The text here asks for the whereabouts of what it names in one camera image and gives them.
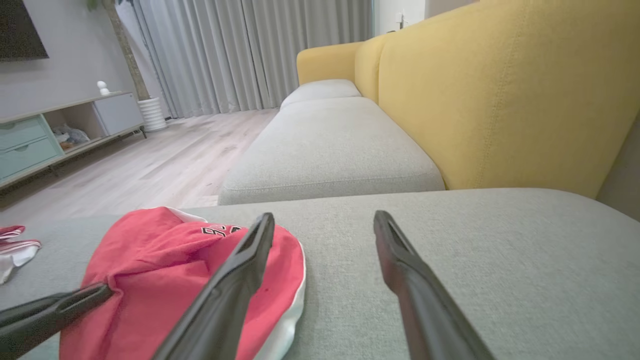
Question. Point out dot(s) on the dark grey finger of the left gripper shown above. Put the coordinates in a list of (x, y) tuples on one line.
[(45, 315)]

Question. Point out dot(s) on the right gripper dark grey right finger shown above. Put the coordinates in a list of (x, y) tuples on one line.
[(425, 305)]

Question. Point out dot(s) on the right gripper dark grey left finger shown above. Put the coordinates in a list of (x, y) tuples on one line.
[(225, 300)]

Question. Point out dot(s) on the red white basketball jersey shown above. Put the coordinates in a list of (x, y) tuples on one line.
[(15, 252)]

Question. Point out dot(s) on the red shorts with white band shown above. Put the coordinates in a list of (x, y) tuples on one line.
[(150, 280)]

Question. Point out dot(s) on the wooden TV cabinet teal drawers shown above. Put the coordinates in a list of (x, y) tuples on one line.
[(25, 145)]

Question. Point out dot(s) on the wide grey sofa seat cushion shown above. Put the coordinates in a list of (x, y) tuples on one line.
[(330, 150)]

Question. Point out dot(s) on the grey crumpled bundle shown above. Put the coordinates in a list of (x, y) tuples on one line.
[(72, 135)]

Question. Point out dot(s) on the white ribbed plant pot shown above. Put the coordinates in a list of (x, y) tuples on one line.
[(151, 115)]

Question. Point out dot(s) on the yellow sofa backrest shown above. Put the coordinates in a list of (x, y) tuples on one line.
[(500, 100)]

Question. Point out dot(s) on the small grey sofa seat cushion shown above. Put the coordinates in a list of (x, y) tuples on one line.
[(320, 90)]

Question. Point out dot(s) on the small white figurine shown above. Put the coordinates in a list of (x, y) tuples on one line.
[(103, 88)]

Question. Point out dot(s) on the grey pleated curtain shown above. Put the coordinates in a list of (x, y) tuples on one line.
[(225, 50)]

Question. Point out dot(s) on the green potted tree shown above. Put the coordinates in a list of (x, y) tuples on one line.
[(127, 55)]

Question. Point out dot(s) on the white wall socket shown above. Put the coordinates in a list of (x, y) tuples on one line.
[(400, 20)]

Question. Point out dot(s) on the black wall television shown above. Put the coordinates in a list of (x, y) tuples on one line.
[(17, 30)]

